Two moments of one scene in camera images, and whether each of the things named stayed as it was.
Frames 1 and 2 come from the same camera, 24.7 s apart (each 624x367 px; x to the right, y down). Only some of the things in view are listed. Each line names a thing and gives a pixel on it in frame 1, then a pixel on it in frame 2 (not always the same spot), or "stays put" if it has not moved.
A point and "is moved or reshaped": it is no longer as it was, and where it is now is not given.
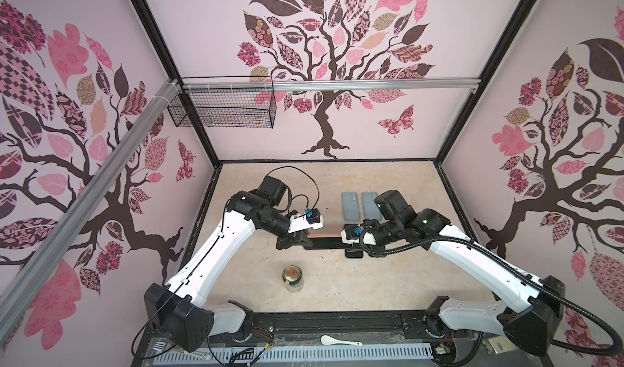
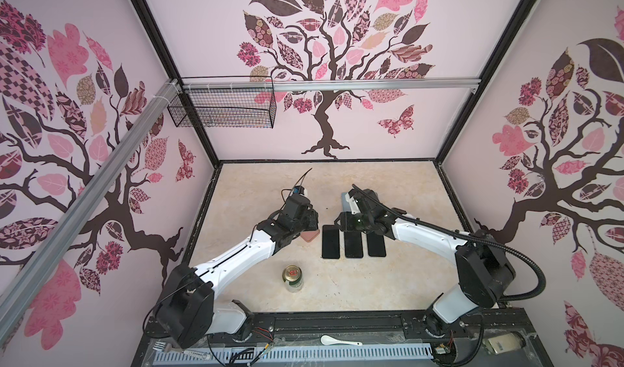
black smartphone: (327, 243) is moved or reshaped
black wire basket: (227, 102) stays put
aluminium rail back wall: (429, 84) stays put
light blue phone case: (350, 206) stays put
